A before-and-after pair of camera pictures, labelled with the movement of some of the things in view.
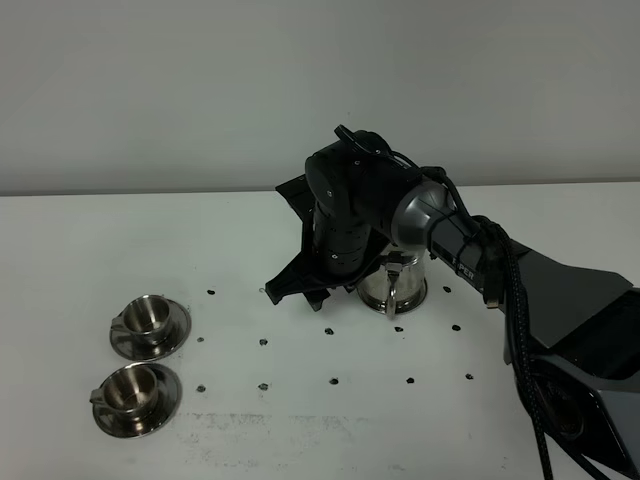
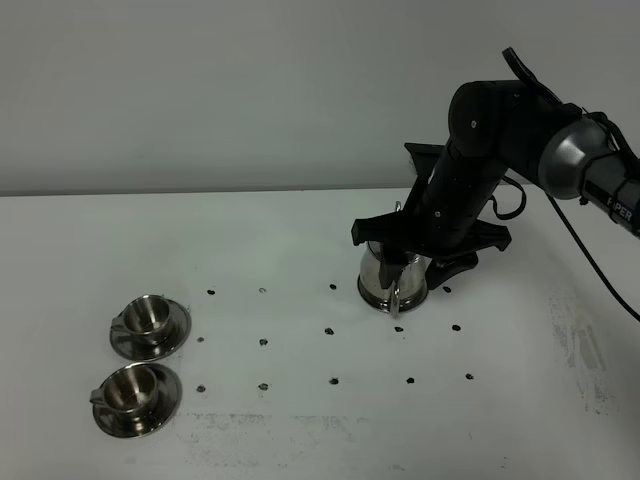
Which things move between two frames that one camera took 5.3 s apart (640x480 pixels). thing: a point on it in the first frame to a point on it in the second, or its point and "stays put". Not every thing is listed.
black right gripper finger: [315, 298] to [443, 268]
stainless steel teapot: [395, 286] stays put
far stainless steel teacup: [145, 319] stays put
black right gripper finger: [296, 277] to [394, 259]
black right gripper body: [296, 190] to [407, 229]
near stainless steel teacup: [133, 389] stays put
